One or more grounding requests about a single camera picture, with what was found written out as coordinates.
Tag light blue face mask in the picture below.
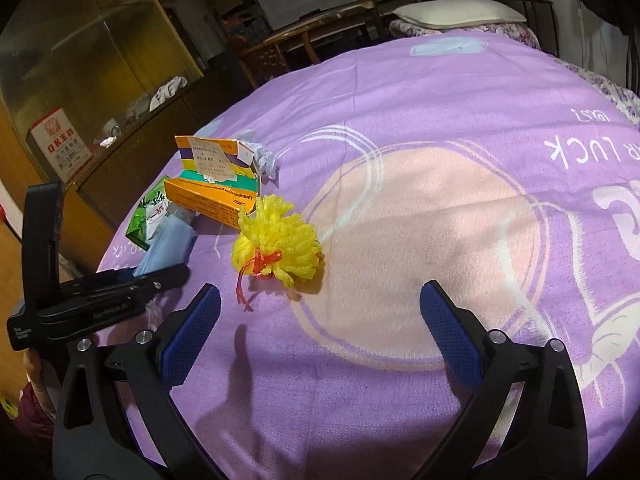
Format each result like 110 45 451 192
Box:
134 216 196 278

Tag green snack packet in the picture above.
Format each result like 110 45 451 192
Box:
126 176 169 250

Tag red white sign board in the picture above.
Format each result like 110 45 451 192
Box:
28 107 92 182

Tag orange medicine box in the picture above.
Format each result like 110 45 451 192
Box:
164 136 262 230

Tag yellow mesh pom-pom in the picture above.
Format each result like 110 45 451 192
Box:
231 195 323 312

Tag crumpled white tissue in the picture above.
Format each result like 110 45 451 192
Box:
236 129 278 181

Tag purple printed blanket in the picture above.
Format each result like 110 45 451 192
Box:
96 29 640 480

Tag wooden chair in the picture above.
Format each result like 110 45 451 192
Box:
227 0 390 89

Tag white pillow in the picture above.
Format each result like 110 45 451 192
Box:
394 0 526 30

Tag wooden wall cabinet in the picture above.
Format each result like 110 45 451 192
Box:
1 0 250 271

